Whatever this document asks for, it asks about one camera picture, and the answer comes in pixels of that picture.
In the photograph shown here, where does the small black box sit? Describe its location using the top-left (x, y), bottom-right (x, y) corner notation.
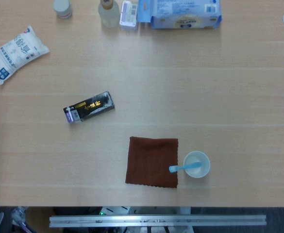
top-left (63, 91), bottom-right (116, 124)

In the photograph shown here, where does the small white purple box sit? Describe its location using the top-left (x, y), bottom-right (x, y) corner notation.
top-left (119, 0), bottom-right (139, 27)

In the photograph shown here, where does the clear glass bottle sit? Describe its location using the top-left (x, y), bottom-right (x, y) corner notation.
top-left (98, 0), bottom-right (120, 28)

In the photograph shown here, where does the brown square cloth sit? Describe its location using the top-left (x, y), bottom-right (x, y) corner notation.
top-left (125, 136), bottom-right (179, 189)

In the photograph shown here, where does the light blue plastic spoon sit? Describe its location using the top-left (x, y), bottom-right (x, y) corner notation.
top-left (168, 162), bottom-right (202, 173)

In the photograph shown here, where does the white paper cup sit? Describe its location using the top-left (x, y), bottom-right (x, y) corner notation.
top-left (183, 150), bottom-right (211, 179)

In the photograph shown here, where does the blue hang tab card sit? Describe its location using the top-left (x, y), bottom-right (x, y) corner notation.
top-left (137, 0), bottom-right (154, 23)

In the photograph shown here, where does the blue wet wipes pack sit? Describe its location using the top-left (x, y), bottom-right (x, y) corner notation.
top-left (150, 0), bottom-right (223, 30)

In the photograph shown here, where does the small white jar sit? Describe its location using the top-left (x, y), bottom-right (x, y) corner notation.
top-left (52, 0), bottom-right (72, 19)

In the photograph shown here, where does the white salt bag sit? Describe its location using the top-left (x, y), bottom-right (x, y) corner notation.
top-left (0, 25), bottom-right (50, 85)

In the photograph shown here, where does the clear crumpled plastic bag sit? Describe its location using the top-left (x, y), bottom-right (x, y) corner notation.
top-left (10, 206), bottom-right (28, 229)

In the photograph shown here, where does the aluminium profile rail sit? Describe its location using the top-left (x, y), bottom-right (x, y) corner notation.
top-left (49, 214), bottom-right (267, 228)

